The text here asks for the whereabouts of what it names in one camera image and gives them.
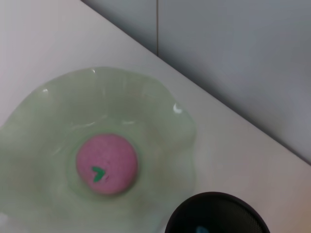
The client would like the pink peach toy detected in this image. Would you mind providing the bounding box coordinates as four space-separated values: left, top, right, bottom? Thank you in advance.
75 133 138 195

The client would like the black mesh pen cup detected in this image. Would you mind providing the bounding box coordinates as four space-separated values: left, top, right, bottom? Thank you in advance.
165 191 271 233

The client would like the green glass fruit plate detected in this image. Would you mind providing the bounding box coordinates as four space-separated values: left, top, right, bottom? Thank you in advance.
0 67 197 233

